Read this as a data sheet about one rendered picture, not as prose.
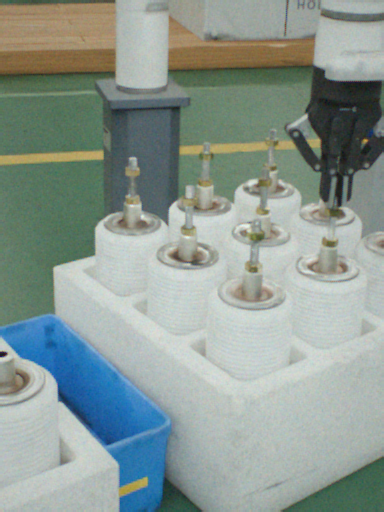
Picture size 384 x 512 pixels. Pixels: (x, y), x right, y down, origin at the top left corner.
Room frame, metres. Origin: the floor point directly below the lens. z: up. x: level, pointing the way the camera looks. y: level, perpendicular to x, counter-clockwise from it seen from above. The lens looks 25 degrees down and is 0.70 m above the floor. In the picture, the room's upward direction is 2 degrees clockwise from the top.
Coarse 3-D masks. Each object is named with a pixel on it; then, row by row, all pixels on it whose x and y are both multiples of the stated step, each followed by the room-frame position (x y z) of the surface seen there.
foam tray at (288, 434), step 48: (96, 288) 1.00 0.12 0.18; (96, 336) 0.98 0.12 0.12; (144, 336) 0.89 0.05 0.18; (192, 336) 0.89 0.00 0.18; (144, 384) 0.89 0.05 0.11; (192, 384) 0.82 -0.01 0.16; (240, 384) 0.79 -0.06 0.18; (288, 384) 0.80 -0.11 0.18; (336, 384) 0.85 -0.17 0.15; (192, 432) 0.82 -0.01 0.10; (240, 432) 0.76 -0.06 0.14; (288, 432) 0.81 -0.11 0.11; (336, 432) 0.85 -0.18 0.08; (192, 480) 0.82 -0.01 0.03; (240, 480) 0.76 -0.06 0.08; (288, 480) 0.81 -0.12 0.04; (336, 480) 0.86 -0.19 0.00
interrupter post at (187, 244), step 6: (180, 234) 0.96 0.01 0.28; (180, 240) 0.95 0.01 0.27; (186, 240) 0.95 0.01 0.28; (192, 240) 0.95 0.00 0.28; (180, 246) 0.95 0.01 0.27; (186, 246) 0.95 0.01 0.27; (192, 246) 0.95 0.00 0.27; (180, 252) 0.95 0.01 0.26; (186, 252) 0.95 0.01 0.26; (192, 252) 0.95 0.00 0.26; (180, 258) 0.95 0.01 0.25; (186, 258) 0.95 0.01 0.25; (192, 258) 0.95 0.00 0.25
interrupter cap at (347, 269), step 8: (304, 256) 0.96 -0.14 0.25; (312, 256) 0.97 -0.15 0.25; (296, 264) 0.94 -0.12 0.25; (304, 264) 0.94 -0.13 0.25; (312, 264) 0.95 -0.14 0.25; (344, 264) 0.95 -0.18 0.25; (352, 264) 0.95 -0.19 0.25; (304, 272) 0.92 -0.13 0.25; (312, 272) 0.92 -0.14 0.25; (320, 272) 0.93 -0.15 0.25; (336, 272) 0.93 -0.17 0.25; (344, 272) 0.93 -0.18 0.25; (352, 272) 0.93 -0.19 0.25; (320, 280) 0.90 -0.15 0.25; (328, 280) 0.90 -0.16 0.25; (336, 280) 0.90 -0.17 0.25; (344, 280) 0.91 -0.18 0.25
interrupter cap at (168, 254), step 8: (160, 248) 0.97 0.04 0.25; (168, 248) 0.97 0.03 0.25; (176, 248) 0.98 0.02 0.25; (200, 248) 0.98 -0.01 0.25; (208, 248) 0.98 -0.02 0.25; (160, 256) 0.95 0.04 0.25; (168, 256) 0.95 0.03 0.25; (176, 256) 0.96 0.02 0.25; (200, 256) 0.96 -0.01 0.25; (208, 256) 0.95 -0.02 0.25; (216, 256) 0.95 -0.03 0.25; (168, 264) 0.93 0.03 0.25; (176, 264) 0.93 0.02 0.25; (184, 264) 0.93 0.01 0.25; (192, 264) 0.93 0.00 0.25; (200, 264) 0.93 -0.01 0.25; (208, 264) 0.93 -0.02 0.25
